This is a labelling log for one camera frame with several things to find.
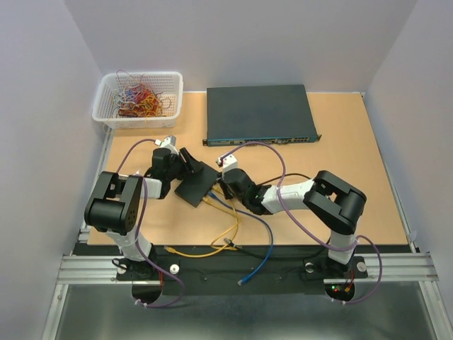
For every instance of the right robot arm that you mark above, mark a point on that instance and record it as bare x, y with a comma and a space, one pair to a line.
335, 202

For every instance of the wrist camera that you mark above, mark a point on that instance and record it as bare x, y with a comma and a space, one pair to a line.
227, 162
169, 142

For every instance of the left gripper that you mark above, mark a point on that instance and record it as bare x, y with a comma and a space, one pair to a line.
191, 163

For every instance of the large rack network switch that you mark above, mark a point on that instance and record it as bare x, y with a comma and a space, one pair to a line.
274, 114

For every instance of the white plastic basket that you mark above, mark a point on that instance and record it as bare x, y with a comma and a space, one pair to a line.
127, 100

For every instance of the aluminium rail frame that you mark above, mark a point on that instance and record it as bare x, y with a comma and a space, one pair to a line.
407, 305

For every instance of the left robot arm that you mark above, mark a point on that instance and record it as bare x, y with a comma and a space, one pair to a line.
113, 206

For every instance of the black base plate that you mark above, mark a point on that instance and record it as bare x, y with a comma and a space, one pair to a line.
248, 270

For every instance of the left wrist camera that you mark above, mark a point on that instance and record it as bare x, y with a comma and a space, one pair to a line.
169, 142

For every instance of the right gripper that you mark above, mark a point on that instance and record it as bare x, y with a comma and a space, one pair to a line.
223, 185

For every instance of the small black network switch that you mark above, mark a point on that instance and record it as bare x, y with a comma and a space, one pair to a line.
195, 187

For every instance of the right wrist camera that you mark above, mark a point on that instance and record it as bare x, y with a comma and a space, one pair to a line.
227, 162

